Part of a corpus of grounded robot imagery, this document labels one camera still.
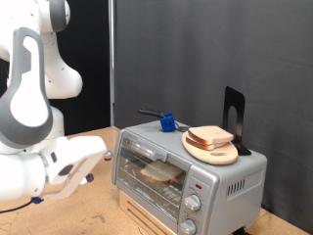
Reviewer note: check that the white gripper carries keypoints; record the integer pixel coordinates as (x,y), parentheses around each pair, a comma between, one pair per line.
(81,150)

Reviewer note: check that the thick white bread slice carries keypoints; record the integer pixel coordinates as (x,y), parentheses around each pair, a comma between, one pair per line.
(159,169)

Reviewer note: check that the spatula with blue grip block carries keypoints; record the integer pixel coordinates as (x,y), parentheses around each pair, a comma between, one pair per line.
(168,123)

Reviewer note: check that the silver oven timer knob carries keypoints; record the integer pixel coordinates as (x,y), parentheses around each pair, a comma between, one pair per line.
(188,226)

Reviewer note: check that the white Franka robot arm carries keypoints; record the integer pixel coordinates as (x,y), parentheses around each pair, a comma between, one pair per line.
(26,107)

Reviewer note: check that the silver oven temperature knob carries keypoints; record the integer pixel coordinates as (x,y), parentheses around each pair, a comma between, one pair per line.
(193,202)

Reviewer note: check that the red oven indicator light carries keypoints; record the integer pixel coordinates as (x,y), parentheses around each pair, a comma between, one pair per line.
(198,186)

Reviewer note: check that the silver toaster oven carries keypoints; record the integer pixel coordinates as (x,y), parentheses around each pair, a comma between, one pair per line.
(234,169)

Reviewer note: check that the black curtain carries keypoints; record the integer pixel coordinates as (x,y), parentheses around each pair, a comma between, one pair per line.
(94,65)

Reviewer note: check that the vertical metal pole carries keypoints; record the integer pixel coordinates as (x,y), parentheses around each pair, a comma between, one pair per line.
(111,65)

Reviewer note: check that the oval wooden cutting board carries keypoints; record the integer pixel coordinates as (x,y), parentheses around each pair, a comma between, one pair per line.
(215,157)

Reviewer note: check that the black metal bookend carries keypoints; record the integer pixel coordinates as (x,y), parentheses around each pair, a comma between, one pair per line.
(239,107)

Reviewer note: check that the grey backdrop fabric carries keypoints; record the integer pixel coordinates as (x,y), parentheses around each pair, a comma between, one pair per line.
(212,49)

